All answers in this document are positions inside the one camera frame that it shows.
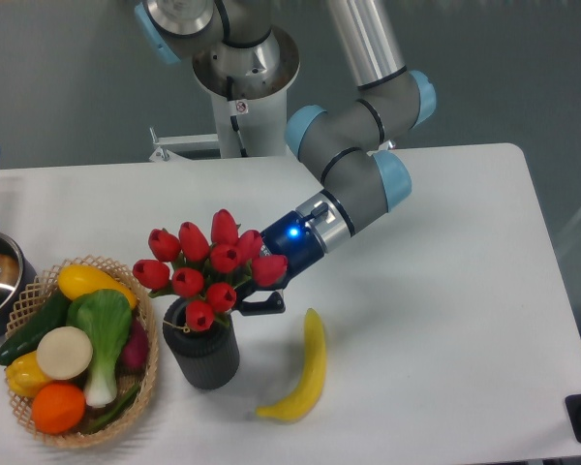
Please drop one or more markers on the yellow squash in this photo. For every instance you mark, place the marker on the yellow squash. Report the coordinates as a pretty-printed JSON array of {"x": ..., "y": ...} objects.
[{"x": 76, "y": 280}]

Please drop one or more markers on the red tulip bouquet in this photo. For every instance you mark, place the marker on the red tulip bouquet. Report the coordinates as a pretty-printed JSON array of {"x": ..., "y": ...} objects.
[{"x": 207, "y": 271}]

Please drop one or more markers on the green bean pod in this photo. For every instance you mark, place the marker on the green bean pod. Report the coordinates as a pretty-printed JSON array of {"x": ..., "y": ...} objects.
[{"x": 123, "y": 403}]

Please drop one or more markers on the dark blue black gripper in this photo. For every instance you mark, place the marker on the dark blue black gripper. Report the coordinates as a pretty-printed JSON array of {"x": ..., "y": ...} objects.
[{"x": 288, "y": 237}]

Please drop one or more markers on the yellow bell pepper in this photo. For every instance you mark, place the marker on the yellow bell pepper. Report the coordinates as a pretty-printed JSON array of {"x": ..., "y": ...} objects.
[{"x": 25, "y": 377}]

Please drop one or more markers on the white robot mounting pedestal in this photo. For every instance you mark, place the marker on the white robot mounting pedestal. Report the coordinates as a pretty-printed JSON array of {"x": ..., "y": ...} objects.
[{"x": 244, "y": 128}]

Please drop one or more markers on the dark green cucumber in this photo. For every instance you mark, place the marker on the dark green cucumber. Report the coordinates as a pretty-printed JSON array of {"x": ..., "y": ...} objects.
[{"x": 26, "y": 339}]

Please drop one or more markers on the green bok choy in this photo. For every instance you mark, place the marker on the green bok choy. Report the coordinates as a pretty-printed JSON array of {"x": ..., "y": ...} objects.
[{"x": 105, "y": 317}]

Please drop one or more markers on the yellow banana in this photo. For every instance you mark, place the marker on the yellow banana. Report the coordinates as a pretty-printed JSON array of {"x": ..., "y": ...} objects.
[{"x": 306, "y": 394}]

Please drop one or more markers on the purple sweet potato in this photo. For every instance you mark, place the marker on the purple sweet potato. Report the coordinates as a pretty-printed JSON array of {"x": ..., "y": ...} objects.
[{"x": 135, "y": 351}]

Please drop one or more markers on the beige round radish slice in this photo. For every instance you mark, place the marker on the beige round radish slice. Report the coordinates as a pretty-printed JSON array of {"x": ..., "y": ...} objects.
[{"x": 64, "y": 353}]

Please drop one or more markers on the woven wicker basket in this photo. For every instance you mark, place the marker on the woven wicker basket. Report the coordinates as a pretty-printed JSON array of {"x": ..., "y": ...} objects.
[{"x": 139, "y": 382}]

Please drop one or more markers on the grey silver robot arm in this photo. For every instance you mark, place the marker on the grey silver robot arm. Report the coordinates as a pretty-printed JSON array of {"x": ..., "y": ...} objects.
[{"x": 246, "y": 64}]

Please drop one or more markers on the orange fruit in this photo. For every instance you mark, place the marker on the orange fruit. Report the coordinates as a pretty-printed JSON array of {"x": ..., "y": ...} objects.
[{"x": 58, "y": 407}]

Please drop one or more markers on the dark grey ribbed vase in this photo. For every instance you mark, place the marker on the dark grey ribbed vase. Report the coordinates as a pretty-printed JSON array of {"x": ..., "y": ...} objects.
[{"x": 208, "y": 359}]

